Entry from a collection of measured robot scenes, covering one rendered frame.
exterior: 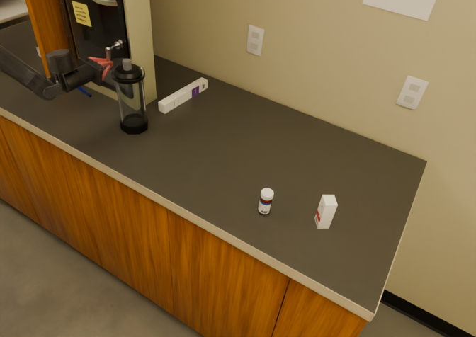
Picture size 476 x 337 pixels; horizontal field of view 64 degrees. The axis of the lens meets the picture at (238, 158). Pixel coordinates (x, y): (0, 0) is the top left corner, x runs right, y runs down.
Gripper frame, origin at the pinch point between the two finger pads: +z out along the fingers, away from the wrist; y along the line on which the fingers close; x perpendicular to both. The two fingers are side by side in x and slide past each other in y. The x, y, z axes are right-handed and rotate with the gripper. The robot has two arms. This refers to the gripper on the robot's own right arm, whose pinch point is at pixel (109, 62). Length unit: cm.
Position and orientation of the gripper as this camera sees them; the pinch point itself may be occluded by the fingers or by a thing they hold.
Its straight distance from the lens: 145.3
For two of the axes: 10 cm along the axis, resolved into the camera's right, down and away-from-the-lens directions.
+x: -2.0, 7.0, 6.9
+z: 5.2, -5.2, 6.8
